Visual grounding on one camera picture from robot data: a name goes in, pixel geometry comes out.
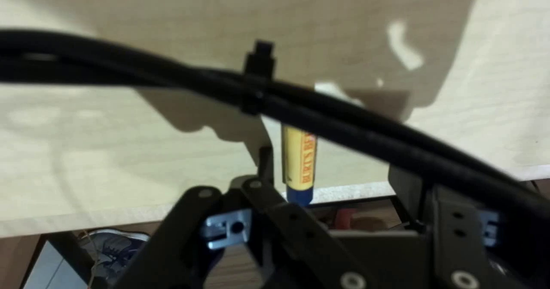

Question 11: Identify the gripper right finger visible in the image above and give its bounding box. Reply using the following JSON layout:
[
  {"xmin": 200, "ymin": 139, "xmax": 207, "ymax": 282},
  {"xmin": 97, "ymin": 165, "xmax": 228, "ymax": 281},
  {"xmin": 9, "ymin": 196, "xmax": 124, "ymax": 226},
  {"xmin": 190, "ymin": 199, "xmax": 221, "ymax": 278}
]
[{"xmin": 388, "ymin": 165, "xmax": 550, "ymax": 289}]

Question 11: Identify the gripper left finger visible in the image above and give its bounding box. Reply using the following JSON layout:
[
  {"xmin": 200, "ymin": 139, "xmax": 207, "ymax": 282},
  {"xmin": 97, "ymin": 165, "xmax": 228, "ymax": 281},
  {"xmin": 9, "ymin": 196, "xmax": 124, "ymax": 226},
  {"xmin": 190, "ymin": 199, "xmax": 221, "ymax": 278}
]
[{"xmin": 114, "ymin": 146, "xmax": 375, "ymax": 289}]

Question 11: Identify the yellow lip balm tube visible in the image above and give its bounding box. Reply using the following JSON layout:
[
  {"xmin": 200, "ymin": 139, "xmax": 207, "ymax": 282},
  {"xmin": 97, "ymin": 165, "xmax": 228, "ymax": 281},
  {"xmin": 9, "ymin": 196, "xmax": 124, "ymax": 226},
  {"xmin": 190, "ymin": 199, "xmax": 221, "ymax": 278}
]
[{"xmin": 281, "ymin": 123, "xmax": 318, "ymax": 206}]

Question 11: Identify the blue and white shoe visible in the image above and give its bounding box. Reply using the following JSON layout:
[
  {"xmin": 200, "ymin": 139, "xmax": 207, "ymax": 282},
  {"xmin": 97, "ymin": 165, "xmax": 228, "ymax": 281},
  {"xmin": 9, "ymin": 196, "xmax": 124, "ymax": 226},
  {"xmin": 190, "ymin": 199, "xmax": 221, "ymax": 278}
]
[{"xmin": 79, "ymin": 231, "xmax": 151, "ymax": 286}]

